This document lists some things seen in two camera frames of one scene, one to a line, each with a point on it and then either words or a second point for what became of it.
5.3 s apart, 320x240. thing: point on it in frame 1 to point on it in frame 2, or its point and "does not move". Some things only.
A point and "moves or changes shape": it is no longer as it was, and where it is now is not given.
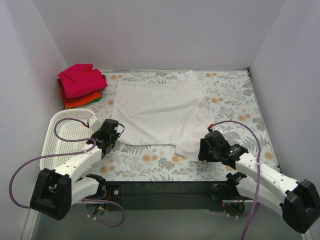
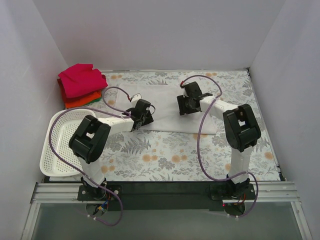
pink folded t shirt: x=80 y=79 does not move
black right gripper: x=203 y=150 to x=182 y=105
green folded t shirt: x=96 y=100 does not move
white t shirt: x=176 y=114 moves or changes shape
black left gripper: x=110 y=144 to x=148 y=119
